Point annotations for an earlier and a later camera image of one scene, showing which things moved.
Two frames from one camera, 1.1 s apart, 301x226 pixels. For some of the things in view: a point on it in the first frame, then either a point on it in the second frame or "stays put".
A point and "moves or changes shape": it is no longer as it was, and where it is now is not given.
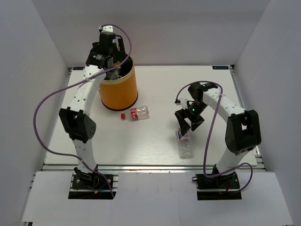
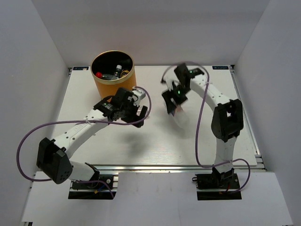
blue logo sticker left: x=78 y=68 stays put
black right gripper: x=182 y=114 -> x=167 y=95
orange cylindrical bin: x=119 y=89 stays put
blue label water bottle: x=185 y=149 moves or changes shape
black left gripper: x=121 y=54 -> x=135 y=108
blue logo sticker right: x=220 y=67 stays put
